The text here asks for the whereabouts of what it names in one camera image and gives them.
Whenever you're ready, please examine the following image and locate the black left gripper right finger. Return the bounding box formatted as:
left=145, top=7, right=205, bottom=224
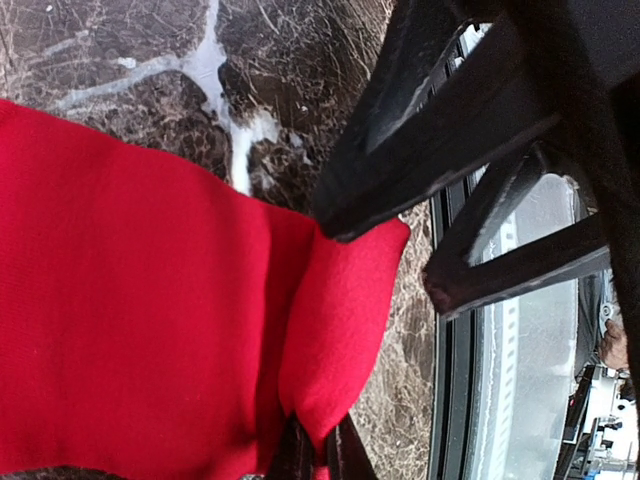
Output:
left=326, top=414, right=378, bottom=480

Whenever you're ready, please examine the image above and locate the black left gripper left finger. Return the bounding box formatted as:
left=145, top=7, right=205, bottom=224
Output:
left=267, top=414, right=315, bottom=480

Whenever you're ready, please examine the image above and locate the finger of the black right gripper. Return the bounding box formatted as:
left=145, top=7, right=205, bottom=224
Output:
left=423, top=142, right=610, bottom=318
left=313, top=1, right=558, bottom=242

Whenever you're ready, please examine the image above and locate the red sock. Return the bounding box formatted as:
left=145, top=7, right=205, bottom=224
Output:
left=1, top=101, right=409, bottom=479

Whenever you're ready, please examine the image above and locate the person operating teleoperation rig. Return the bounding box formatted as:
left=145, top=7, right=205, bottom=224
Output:
left=575, top=270, right=629, bottom=373

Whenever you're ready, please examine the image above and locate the black front rail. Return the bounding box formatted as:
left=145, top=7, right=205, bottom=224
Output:
left=428, top=174, right=484, bottom=479

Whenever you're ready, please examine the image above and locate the white slotted cable duct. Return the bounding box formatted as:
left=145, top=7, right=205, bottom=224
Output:
left=479, top=209, right=526, bottom=480

